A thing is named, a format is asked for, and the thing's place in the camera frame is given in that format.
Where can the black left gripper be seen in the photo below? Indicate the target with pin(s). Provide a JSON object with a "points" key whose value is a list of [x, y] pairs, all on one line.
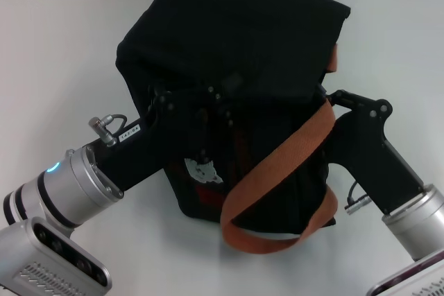
{"points": [[152, 150]]}

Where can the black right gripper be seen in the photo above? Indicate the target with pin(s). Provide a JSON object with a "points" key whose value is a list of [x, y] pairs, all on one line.
{"points": [[367, 143]]}

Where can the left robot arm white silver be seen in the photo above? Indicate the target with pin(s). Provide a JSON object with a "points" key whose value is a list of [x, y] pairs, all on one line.
{"points": [[69, 185]]}

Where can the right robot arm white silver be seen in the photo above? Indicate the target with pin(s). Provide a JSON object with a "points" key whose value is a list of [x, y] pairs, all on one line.
{"points": [[416, 223]]}

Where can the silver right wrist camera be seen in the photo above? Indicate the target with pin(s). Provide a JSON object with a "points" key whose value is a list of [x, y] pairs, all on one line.
{"points": [[412, 278]]}

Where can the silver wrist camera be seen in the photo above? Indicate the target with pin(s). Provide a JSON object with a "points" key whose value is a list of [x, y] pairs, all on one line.
{"points": [[412, 278], [52, 261]]}

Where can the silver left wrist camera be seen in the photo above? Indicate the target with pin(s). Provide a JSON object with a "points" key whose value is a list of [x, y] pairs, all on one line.
{"points": [[52, 261]]}

